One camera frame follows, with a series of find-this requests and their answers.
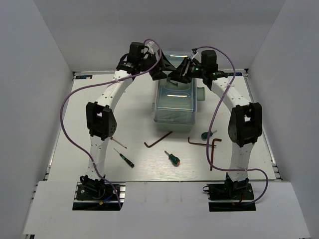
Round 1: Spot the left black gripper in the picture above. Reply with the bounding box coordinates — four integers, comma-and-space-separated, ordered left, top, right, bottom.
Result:
139, 48, 177, 80

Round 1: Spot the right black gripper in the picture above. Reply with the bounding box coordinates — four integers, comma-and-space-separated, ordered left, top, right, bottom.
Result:
167, 57, 205, 84

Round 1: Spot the green plastic toolbox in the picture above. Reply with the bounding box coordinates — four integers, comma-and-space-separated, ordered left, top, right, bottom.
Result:
151, 50, 207, 133

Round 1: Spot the thin brown hex key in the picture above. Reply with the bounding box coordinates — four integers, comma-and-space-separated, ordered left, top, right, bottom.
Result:
187, 137, 216, 148

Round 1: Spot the medium brown hex key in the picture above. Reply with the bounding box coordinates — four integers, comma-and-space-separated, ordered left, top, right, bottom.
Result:
144, 131, 172, 148

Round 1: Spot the large brown hex key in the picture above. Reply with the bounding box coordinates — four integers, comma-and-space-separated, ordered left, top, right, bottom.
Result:
209, 138, 221, 172

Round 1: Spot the slim black green screwdriver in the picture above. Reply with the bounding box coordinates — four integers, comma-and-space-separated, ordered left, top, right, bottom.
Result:
114, 148, 135, 168

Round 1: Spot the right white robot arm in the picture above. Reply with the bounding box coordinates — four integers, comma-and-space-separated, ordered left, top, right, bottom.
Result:
168, 50, 262, 199

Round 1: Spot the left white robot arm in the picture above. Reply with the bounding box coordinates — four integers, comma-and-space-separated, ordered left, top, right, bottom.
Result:
80, 41, 165, 199

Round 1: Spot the right blue table sticker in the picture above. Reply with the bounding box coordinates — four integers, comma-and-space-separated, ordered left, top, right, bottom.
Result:
225, 72, 243, 77

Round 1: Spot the blue table sticker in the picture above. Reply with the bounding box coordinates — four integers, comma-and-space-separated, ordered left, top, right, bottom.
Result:
75, 75, 93, 80
225, 72, 243, 77

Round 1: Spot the green stubby screwdriver clear cap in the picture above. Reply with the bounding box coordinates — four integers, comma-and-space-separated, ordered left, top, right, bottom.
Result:
201, 130, 217, 140

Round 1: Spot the left blue table sticker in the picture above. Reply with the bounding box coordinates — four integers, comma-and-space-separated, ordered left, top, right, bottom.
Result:
75, 75, 93, 80

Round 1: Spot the green stubby screwdriver orange cap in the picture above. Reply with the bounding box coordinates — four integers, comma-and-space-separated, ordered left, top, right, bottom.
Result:
164, 151, 180, 166

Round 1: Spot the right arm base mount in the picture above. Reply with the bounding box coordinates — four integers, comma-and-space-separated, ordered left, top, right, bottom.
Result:
203, 183, 256, 212

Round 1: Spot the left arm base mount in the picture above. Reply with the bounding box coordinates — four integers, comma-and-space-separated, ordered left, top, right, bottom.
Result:
72, 176, 126, 211

